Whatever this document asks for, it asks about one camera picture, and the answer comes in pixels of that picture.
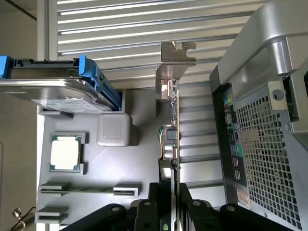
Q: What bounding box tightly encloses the CPU chip with metal lid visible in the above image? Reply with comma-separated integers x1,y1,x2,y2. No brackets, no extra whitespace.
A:
49,134,82,172

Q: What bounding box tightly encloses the silver hard disk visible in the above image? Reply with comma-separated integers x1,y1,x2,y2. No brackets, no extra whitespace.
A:
0,76,114,114

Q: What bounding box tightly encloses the grey plastic parts rack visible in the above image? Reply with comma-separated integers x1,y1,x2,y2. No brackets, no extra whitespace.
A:
35,88,184,226

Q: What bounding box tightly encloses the open grey PC case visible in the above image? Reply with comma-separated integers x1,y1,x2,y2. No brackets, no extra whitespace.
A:
208,0,308,231

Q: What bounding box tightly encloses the small metal fitting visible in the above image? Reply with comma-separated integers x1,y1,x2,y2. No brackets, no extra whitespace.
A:
11,206,37,231

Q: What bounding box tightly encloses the translucent plastic block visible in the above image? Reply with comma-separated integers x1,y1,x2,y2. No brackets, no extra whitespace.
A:
96,113,139,147

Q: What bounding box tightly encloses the green RAM stick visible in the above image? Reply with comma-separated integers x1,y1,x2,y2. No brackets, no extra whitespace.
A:
40,187,135,193

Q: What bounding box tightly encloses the blue disk caddy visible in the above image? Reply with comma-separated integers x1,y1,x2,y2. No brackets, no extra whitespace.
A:
0,54,121,113

